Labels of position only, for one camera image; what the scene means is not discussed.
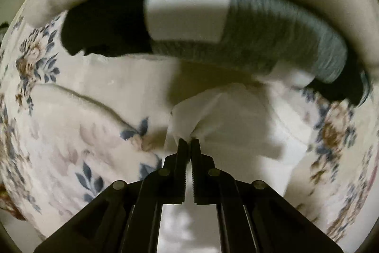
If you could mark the white small garment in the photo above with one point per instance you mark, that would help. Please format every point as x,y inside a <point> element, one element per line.
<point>228,113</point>

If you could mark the floral bed sheet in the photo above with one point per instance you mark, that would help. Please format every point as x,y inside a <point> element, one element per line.
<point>35,63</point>

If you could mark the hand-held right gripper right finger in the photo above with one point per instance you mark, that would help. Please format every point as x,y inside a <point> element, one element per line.
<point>197,170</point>

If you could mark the grey ribbed folded cloth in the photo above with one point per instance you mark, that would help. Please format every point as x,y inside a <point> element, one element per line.
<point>266,33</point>

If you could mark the dark cloth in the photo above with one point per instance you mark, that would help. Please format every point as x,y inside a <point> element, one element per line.
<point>340,93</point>

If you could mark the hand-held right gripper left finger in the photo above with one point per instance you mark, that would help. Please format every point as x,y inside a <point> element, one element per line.
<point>181,170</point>

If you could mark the white folded cloth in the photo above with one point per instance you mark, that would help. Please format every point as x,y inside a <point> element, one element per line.
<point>186,13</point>

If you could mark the black folded cloth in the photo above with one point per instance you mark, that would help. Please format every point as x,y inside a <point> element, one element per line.
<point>103,27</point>

